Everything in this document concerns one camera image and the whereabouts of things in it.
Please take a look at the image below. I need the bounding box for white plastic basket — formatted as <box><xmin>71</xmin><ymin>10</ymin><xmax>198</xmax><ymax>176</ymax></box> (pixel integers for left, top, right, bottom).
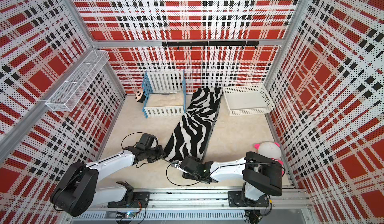
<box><xmin>223</xmin><ymin>85</ymin><xmax>275</xmax><ymax>117</ymax></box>

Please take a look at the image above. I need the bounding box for green circuit board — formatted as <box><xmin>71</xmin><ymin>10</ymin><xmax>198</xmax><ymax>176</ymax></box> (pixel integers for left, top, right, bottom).
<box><xmin>115</xmin><ymin>212</ymin><xmax>137</xmax><ymax>219</ymax></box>

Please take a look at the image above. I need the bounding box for aluminium mounting rail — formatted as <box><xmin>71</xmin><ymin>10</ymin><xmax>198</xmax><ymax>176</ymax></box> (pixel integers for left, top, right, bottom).
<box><xmin>59</xmin><ymin>187</ymin><xmax>318</xmax><ymax>224</ymax></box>

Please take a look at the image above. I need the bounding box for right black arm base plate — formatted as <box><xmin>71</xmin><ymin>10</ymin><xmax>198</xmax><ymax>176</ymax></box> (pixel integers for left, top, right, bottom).
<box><xmin>228</xmin><ymin>191</ymin><xmax>269</xmax><ymax>208</ymax></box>

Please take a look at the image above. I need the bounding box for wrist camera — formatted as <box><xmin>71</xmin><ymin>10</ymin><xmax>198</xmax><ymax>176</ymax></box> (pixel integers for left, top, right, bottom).
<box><xmin>171</xmin><ymin>161</ymin><xmax>184</xmax><ymax>172</ymax></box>
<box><xmin>136</xmin><ymin>133</ymin><xmax>158</xmax><ymax>150</ymax></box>

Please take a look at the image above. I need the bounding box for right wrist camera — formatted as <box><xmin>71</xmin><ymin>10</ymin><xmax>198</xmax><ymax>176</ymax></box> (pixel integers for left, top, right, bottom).
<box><xmin>171</xmin><ymin>161</ymin><xmax>184</xmax><ymax>172</ymax></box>

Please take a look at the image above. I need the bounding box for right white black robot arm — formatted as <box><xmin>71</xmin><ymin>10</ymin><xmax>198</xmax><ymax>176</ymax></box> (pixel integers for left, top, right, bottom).
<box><xmin>173</xmin><ymin>152</ymin><xmax>285</xmax><ymax>201</ymax></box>

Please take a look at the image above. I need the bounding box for black hook rail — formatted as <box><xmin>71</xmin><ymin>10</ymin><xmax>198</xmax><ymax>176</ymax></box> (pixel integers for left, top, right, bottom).
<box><xmin>162</xmin><ymin>41</ymin><xmax>260</xmax><ymax>48</ymax></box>

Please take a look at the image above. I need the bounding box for grey zebra plush pillowcase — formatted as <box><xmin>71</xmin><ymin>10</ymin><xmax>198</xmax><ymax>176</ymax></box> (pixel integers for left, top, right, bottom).
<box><xmin>163</xmin><ymin>87</ymin><xmax>223</xmax><ymax>162</ymax></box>

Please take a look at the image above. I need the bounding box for white pink plush doll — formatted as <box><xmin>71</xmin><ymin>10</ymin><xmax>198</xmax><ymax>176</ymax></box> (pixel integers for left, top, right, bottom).
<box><xmin>255</xmin><ymin>142</ymin><xmax>284</xmax><ymax>166</ymax></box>

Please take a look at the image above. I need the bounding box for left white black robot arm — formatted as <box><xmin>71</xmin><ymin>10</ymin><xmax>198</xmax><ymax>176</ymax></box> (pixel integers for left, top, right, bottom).
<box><xmin>50</xmin><ymin>146</ymin><xmax>165</xmax><ymax>217</ymax></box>

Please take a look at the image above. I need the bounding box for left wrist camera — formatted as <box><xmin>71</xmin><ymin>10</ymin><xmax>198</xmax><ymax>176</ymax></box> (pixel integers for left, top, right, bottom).
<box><xmin>136</xmin><ymin>133</ymin><xmax>158</xmax><ymax>150</ymax></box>

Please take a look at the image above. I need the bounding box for white wire mesh shelf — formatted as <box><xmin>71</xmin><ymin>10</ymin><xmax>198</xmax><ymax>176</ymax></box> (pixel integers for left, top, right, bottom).
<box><xmin>46</xmin><ymin>49</ymin><xmax>110</xmax><ymax>112</ymax></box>

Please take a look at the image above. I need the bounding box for blue white toy crib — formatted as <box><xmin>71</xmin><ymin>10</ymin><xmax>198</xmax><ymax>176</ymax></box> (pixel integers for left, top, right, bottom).
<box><xmin>142</xmin><ymin>71</ymin><xmax>186</xmax><ymax>118</ymax></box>

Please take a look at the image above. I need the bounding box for panda plush toy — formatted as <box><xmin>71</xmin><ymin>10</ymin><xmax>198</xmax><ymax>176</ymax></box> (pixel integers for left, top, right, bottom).
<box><xmin>135</xmin><ymin>88</ymin><xmax>146</xmax><ymax>103</ymax></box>

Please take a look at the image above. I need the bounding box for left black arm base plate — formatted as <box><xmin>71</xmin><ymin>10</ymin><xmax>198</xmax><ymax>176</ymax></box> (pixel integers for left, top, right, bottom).
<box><xmin>108</xmin><ymin>191</ymin><xmax>151</xmax><ymax>208</ymax></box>

